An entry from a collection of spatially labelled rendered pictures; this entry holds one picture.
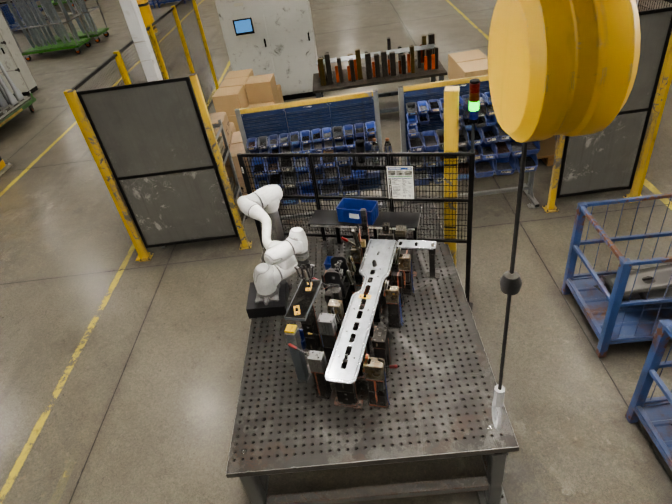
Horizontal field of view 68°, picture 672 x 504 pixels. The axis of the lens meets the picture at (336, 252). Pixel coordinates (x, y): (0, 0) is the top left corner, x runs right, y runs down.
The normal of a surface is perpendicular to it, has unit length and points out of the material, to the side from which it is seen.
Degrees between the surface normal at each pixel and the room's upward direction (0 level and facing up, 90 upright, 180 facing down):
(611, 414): 0
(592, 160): 90
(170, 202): 90
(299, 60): 90
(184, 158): 92
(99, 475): 0
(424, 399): 0
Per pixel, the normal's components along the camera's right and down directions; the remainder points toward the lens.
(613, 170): 0.00, 0.62
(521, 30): -0.99, 0.09
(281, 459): -0.13, -0.80
